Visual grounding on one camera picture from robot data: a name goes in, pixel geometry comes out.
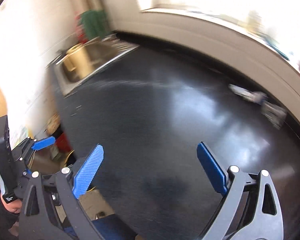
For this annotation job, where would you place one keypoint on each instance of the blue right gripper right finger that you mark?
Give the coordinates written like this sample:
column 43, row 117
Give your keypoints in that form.
column 217, row 176

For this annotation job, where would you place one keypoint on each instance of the blue scissors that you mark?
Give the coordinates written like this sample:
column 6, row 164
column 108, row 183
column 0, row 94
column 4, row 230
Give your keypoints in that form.
column 273, row 44

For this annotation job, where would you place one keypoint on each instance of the blue purple snack wrapper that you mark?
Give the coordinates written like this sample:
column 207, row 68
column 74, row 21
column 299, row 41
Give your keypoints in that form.
column 255, row 97

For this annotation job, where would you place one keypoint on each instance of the yellow pot in sink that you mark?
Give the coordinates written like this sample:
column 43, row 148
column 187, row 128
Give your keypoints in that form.
column 77, row 61

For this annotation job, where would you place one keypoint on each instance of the person's left hand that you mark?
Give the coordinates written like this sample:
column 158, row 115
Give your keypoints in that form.
column 12, row 207

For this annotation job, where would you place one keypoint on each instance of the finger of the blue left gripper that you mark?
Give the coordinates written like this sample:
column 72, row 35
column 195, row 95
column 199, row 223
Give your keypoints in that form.
column 43, row 143

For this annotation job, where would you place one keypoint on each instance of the clear plastic cup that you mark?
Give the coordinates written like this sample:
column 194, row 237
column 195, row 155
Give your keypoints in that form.
column 274, row 113

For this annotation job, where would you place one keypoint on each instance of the green cloth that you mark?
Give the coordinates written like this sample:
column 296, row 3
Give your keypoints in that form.
column 95, row 24

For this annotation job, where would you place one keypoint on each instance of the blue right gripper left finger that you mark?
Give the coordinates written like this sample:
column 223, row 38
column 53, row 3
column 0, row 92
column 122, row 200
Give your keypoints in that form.
column 87, row 171

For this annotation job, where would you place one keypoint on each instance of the stainless steel sink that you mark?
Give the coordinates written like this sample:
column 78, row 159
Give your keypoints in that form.
column 102, row 53

